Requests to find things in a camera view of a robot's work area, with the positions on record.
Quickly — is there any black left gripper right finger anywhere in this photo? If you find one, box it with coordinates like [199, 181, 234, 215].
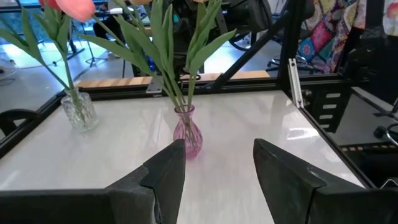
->
[253, 139, 398, 224]

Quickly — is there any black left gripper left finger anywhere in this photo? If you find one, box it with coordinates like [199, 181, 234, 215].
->
[0, 139, 187, 224]

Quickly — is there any purple ribbed glass vase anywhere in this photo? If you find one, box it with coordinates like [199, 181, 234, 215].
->
[172, 105, 203, 159]

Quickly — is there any clear cut glass vase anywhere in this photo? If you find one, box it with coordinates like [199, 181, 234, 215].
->
[60, 88, 99, 132]

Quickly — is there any silver aluminium bar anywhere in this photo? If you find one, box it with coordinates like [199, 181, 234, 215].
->
[287, 58, 305, 109]

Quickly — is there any black arched chair back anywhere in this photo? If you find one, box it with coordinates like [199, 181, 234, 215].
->
[0, 108, 41, 138]

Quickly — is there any silver bracket plate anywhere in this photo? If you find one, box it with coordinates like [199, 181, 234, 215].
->
[145, 75, 165, 94]

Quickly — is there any black aluminium table frame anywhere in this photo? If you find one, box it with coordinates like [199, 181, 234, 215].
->
[0, 0, 398, 189]

